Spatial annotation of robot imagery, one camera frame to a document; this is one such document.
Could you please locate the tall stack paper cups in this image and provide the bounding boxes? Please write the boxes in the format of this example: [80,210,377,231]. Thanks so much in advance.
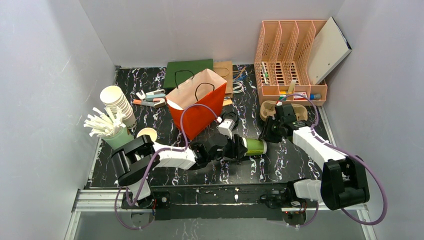
[99,85,137,129]

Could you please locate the black cup lids stack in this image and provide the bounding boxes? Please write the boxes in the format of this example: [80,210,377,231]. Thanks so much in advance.
[221,111,239,125]

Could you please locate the stack of pulp cup carriers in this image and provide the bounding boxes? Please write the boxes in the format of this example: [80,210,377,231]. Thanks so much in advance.
[260,100,308,121]

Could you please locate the brown kraft paper bag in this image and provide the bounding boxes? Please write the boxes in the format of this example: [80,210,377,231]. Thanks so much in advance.
[213,61,233,98]

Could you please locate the metal base rail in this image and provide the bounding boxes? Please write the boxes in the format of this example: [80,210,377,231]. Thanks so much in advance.
[70,182,377,239]

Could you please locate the green paper bag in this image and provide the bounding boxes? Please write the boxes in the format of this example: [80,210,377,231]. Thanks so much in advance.
[163,58,214,89]

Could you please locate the white board panel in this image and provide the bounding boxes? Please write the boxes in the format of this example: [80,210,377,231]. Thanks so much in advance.
[306,16,352,85]

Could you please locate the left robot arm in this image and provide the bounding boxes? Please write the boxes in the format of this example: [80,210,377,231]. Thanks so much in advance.
[111,133,248,206]

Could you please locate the red small box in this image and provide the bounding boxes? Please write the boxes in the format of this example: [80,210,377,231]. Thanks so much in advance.
[293,92,308,101]

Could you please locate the pink desk file organizer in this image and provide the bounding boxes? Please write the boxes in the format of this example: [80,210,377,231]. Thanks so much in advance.
[254,20,328,106]

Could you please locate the green cup of straws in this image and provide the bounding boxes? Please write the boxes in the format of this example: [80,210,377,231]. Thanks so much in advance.
[83,107,136,150]

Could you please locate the orange paper bag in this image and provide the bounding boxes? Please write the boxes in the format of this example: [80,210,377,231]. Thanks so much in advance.
[166,68,227,140]

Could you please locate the single green paper cup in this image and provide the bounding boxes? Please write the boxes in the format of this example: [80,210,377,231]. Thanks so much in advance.
[241,137,268,156]

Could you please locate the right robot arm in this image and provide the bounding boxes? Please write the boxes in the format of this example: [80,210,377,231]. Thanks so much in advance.
[259,100,370,210]

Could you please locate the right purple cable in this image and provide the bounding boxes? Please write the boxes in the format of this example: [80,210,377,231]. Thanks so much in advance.
[275,94,388,228]

